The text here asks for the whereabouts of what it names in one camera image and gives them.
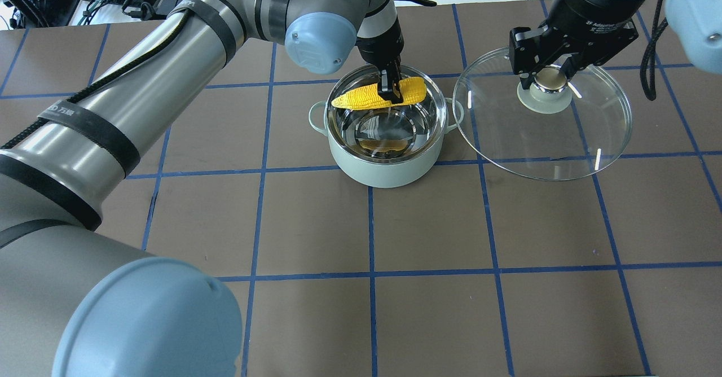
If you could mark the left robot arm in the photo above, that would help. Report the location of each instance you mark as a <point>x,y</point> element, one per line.
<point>76,303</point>

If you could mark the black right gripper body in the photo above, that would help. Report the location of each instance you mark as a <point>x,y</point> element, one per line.
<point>586,20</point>

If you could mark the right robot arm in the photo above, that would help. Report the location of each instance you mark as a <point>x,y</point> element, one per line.
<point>697,24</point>

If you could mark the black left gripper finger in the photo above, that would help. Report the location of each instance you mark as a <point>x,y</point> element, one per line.
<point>385,83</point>
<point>395,94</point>

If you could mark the glass pot lid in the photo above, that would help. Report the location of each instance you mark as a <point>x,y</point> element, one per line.
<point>559,129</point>

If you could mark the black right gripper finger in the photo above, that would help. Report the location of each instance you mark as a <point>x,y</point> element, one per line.
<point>527,74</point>
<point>572,63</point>

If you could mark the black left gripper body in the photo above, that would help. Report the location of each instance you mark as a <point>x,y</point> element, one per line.
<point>380,48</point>

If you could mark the pale green electric pot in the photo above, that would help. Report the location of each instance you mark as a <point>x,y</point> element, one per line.
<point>387,147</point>

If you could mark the yellow corn cob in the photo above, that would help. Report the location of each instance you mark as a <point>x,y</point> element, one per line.
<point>412,91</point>

